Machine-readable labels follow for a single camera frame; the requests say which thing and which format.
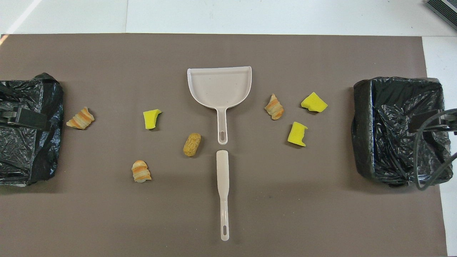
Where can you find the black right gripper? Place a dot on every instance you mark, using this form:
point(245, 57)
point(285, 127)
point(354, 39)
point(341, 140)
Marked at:
point(423, 123)

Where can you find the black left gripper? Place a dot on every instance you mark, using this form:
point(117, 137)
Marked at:
point(32, 118)

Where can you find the small striped croissant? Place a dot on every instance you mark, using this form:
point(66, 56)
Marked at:
point(275, 109)
point(141, 172)
point(81, 119)

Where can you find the notched yellow sponge piece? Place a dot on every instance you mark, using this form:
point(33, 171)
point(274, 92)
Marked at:
point(297, 135)

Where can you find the golden bread bun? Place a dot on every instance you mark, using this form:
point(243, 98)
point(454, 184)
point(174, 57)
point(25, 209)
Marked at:
point(191, 144)

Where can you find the beige plastic dustpan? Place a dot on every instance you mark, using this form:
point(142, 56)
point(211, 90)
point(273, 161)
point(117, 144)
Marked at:
point(219, 89)

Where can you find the beige hand brush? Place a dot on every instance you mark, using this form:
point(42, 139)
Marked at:
point(222, 171)

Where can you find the black bag lined bin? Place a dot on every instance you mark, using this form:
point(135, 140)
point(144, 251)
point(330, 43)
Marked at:
point(21, 153)
point(389, 142)

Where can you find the dark ribbed box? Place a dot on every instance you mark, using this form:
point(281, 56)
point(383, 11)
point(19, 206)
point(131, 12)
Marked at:
point(444, 9)

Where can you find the brown table mat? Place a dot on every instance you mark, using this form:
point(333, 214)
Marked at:
point(250, 200)

